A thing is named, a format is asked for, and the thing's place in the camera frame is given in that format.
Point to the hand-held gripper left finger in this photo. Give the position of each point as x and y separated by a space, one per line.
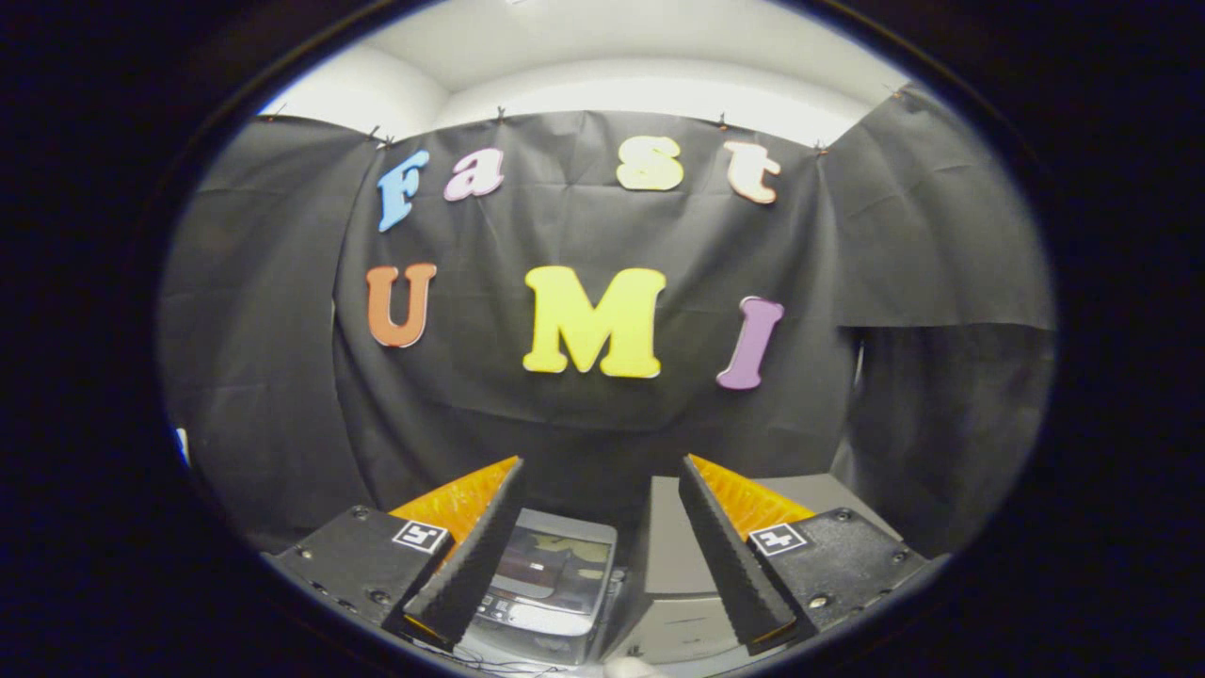
471 560

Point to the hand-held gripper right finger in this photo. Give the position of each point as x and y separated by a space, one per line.
730 560

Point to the grey washing machine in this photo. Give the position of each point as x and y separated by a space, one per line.
555 626

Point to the beige cabinet with dark top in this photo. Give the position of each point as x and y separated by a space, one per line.
673 556

